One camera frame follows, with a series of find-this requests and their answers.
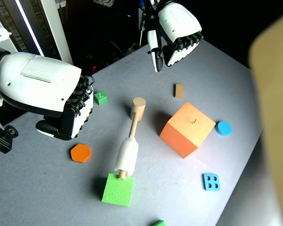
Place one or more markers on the white pillar with light strip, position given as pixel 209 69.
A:
pixel 54 28

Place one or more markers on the blue square four-hole block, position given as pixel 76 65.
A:
pixel 211 186

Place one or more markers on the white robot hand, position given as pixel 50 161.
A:
pixel 40 80
pixel 177 21

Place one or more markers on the green foam square block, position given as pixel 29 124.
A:
pixel 118 191

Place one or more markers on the blurry tan board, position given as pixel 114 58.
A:
pixel 273 106

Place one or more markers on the large orange foam cube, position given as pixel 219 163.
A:
pixel 179 139

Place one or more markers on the brown wooden rectangular block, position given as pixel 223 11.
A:
pixel 179 91

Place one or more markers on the green block at table edge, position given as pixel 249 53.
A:
pixel 160 223

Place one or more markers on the small green cube white mark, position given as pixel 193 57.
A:
pixel 100 98

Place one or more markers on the orange hexagon block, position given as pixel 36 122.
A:
pixel 80 153

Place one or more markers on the wooden mallet with white sleeve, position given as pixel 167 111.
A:
pixel 128 155

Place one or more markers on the blue round disc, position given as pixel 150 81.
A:
pixel 223 128

